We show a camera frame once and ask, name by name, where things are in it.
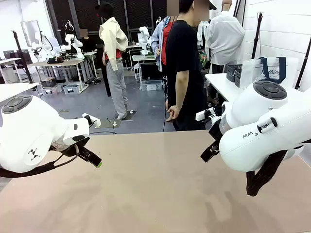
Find black right arm cable sleeve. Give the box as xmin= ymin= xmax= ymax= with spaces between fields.
xmin=246 ymin=150 xmax=289 ymax=197

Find seated person in black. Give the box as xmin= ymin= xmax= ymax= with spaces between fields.
xmin=79 ymin=29 xmax=98 ymax=53

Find person blue shirt red top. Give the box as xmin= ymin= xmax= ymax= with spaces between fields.
xmin=150 ymin=0 xmax=180 ymax=73

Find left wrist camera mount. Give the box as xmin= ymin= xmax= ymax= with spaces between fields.
xmin=82 ymin=113 xmax=102 ymax=128

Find translucent bag navy handles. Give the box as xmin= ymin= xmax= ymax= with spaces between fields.
xmin=239 ymin=57 xmax=299 ymax=91

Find black tripod stand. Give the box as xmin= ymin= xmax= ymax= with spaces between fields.
xmin=11 ymin=30 xmax=35 ymax=84
xmin=251 ymin=11 xmax=266 ymax=60
xmin=295 ymin=36 xmax=311 ymax=91

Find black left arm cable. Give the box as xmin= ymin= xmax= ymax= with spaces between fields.
xmin=0 ymin=145 xmax=81 ymax=178

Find person's right forearm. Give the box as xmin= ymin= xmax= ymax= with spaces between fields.
xmin=173 ymin=82 xmax=189 ymax=109

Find grey mannequin base plate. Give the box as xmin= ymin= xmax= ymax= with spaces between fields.
xmin=101 ymin=117 xmax=134 ymax=129

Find person in black t-shirt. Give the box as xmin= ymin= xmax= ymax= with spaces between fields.
xmin=166 ymin=0 xmax=217 ymax=132

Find wooden top work table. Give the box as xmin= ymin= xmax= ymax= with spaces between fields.
xmin=28 ymin=59 xmax=88 ymax=94

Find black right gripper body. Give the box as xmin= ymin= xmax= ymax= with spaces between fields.
xmin=208 ymin=116 xmax=223 ymax=146

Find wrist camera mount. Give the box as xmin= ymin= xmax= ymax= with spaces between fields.
xmin=195 ymin=108 xmax=217 ymax=122
xmin=82 ymin=113 xmax=102 ymax=128

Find clear storage bin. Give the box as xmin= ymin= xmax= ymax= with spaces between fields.
xmin=140 ymin=80 xmax=163 ymax=92

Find person's right hand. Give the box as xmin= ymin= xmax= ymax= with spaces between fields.
xmin=167 ymin=106 xmax=182 ymax=121

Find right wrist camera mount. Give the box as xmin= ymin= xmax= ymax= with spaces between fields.
xmin=195 ymin=108 xmax=217 ymax=122

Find dark grey plastic basket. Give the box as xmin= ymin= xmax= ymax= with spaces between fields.
xmin=234 ymin=69 xmax=243 ymax=88
xmin=226 ymin=64 xmax=243 ymax=83

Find mannequin beige shirt grey trousers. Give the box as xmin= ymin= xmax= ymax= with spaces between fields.
xmin=94 ymin=1 xmax=129 ymax=119

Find grey storage bin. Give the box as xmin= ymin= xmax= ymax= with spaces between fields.
xmin=62 ymin=84 xmax=81 ymax=95

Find mannequin in white shirt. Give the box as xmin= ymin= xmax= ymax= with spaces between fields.
xmin=207 ymin=0 xmax=245 ymax=73

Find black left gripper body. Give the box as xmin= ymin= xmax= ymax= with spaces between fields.
xmin=50 ymin=136 xmax=90 ymax=157

